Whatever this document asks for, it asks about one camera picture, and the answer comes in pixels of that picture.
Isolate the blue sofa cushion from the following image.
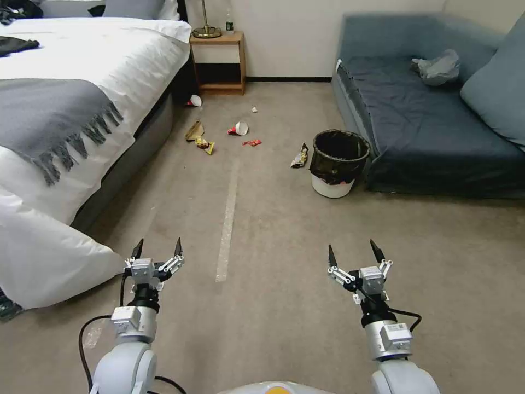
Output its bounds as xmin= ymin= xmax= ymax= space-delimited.
xmin=459 ymin=11 xmax=525 ymax=148

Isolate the dark patterned slipper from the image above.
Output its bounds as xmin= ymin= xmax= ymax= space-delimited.
xmin=0 ymin=287 xmax=25 ymax=323

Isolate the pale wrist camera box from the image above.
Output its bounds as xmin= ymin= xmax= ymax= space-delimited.
xmin=359 ymin=265 xmax=387 ymax=294
xmin=130 ymin=258 xmax=154 ymax=286

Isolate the brown paper bag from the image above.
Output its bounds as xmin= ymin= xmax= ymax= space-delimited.
xmin=184 ymin=120 xmax=206 ymax=142

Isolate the blue sofa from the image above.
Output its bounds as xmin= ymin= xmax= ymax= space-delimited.
xmin=331 ymin=11 xmax=525 ymax=200

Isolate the grey fringed throw blanket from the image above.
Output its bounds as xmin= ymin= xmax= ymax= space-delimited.
xmin=0 ymin=78 xmax=124 ymax=186

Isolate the white trash can black liner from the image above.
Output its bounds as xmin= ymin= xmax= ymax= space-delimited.
xmin=309 ymin=129 xmax=371 ymax=199

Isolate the brass lamp base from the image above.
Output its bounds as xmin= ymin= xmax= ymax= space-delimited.
xmin=192 ymin=0 xmax=223 ymax=39

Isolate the wooden nightstand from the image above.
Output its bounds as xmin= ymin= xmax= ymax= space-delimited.
xmin=189 ymin=31 xmax=247 ymax=96

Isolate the white robot front shell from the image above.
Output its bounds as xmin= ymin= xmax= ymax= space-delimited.
xmin=220 ymin=380 xmax=317 ymax=394

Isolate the bed with white duvet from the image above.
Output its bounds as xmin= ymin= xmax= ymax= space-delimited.
xmin=0 ymin=17 xmax=194 ymax=310

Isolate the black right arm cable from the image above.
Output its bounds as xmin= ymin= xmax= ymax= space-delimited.
xmin=387 ymin=306 xmax=423 ymax=334

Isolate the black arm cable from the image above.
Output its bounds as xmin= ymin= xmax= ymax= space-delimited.
xmin=387 ymin=306 xmax=423 ymax=334
xmin=78 ymin=270 xmax=188 ymax=394

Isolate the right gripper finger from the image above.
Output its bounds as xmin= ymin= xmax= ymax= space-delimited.
xmin=326 ymin=245 xmax=358 ymax=289
xmin=369 ymin=239 xmax=394 ymax=281

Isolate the black garment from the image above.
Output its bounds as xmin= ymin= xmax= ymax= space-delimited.
xmin=0 ymin=36 xmax=41 ymax=57

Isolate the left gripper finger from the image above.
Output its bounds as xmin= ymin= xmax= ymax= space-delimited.
xmin=157 ymin=236 xmax=185 ymax=281
xmin=124 ymin=239 xmax=145 ymax=271

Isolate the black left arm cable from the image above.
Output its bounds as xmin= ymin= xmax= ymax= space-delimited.
xmin=78 ymin=270 xmax=188 ymax=394

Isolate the yellow red snack wrapper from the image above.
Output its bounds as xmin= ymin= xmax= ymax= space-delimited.
xmin=195 ymin=137 xmax=216 ymax=157

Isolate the silver yellow snack wrapper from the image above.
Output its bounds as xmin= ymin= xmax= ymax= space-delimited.
xmin=290 ymin=142 xmax=311 ymax=169

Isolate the grey pillow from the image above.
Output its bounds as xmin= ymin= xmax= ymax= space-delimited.
xmin=40 ymin=0 xmax=181 ymax=21

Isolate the grey plastic bag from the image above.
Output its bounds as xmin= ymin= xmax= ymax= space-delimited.
xmin=411 ymin=49 xmax=461 ymax=86

